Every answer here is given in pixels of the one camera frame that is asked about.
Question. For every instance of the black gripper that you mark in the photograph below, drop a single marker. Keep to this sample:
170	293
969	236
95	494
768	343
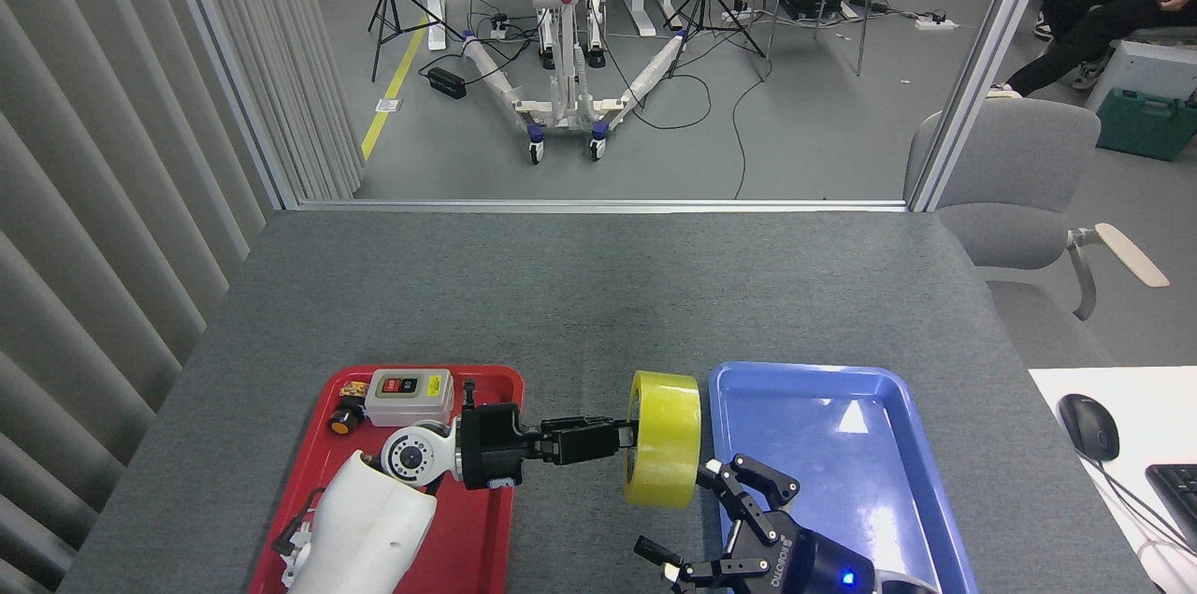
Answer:
491	444
809	566

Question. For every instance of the yellow tape roll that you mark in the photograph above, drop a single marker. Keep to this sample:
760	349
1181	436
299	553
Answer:
669	444

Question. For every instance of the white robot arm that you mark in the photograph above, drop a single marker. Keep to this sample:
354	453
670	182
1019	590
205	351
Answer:
374	519
907	586

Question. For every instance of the blue plastic tray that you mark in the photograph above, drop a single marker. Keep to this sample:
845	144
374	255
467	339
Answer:
842	463

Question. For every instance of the red plastic tray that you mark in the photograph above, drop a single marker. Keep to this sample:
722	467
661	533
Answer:
468	538

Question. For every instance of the yellow push button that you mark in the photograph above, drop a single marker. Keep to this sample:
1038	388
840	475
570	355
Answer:
348	414

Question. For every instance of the white circuit breaker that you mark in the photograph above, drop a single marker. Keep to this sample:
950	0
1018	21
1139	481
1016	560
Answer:
295	566

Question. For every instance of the black power adapter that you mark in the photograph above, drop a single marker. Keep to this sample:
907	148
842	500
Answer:
447	83

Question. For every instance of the black computer mouse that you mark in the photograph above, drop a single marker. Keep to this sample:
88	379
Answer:
1089	426

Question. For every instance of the white stand on wheels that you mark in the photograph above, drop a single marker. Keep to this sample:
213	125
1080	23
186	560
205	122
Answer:
564	33

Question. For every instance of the white desk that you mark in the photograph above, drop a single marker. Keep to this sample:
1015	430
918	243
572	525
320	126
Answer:
1150	416

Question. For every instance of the black tripod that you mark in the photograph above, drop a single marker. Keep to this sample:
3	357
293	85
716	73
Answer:
388	5
706	5

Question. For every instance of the black keyboard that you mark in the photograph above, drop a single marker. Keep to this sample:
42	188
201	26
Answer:
1178	496

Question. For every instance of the grey office chair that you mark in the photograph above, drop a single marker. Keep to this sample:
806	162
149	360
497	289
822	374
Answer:
1019	173

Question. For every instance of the white power strip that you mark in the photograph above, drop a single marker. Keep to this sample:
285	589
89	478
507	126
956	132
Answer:
935	23

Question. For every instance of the green plastic case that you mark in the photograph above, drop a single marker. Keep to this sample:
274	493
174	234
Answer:
1146	122

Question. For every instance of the person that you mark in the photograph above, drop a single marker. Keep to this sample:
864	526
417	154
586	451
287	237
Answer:
1094	5

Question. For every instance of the grey switch box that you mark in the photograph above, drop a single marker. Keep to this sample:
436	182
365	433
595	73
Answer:
410	398

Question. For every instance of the silver rail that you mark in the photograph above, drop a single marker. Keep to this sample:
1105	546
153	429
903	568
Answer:
598	205

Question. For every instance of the silver post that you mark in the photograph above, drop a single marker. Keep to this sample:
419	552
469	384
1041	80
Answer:
224	61
982	61

